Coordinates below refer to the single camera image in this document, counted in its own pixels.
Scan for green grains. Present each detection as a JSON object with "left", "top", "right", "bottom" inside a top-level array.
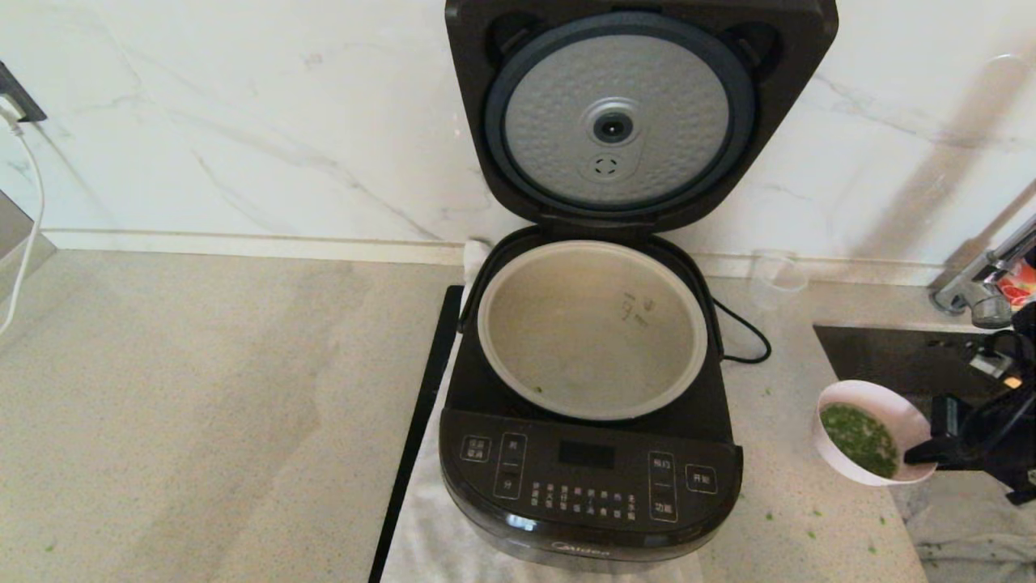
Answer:
[{"left": 820, "top": 403, "right": 899, "bottom": 479}]

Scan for pink plastic bowl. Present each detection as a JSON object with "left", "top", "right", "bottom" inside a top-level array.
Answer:
[{"left": 814, "top": 380, "right": 937, "bottom": 487}]

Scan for black rice cooker lid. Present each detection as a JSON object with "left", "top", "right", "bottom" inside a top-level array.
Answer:
[{"left": 444, "top": 0, "right": 839, "bottom": 236}]

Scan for black Midea rice cooker base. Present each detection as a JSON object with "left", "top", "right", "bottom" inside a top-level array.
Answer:
[{"left": 439, "top": 227, "right": 744, "bottom": 574}]

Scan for beige inner cooking pot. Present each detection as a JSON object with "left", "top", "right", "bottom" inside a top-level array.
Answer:
[{"left": 477, "top": 240, "right": 709, "bottom": 421}]

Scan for stainless steel sink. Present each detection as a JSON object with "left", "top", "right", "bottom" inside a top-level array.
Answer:
[{"left": 812, "top": 324, "right": 1036, "bottom": 583}]

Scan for crumpled grey cloth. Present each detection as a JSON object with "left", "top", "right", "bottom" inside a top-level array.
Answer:
[{"left": 906, "top": 486, "right": 1036, "bottom": 583}]

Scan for chrome sink faucet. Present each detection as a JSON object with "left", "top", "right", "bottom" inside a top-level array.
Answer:
[{"left": 928, "top": 215, "right": 1036, "bottom": 329}]

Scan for dish soap bottle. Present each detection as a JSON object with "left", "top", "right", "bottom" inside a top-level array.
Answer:
[{"left": 1000, "top": 259, "right": 1036, "bottom": 304}]

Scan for clear plastic cup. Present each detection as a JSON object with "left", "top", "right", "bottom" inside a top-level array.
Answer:
[{"left": 749, "top": 249, "right": 810, "bottom": 313}]

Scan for long black flat strip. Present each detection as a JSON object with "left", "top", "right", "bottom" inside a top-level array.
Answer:
[{"left": 368, "top": 285, "right": 464, "bottom": 583}]

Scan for white terry towel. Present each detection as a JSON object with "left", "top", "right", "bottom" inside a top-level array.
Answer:
[{"left": 380, "top": 239, "right": 705, "bottom": 583}]

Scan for grey box-shaped appliance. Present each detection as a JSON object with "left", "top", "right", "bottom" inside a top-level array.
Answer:
[{"left": 0, "top": 192, "right": 57, "bottom": 304}]

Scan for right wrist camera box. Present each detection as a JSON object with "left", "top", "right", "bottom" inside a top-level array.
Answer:
[{"left": 969, "top": 334, "right": 1022, "bottom": 389}]

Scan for black power cord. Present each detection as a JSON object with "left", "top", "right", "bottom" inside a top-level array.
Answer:
[{"left": 711, "top": 298, "right": 772, "bottom": 365}]

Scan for white cable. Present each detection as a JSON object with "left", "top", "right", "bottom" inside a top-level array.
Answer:
[{"left": 0, "top": 109, "right": 46, "bottom": 337}]

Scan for black wall socket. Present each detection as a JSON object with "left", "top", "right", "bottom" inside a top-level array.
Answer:
[{"left": 0, "top": 61, "right": 48, "bottom": 125}]

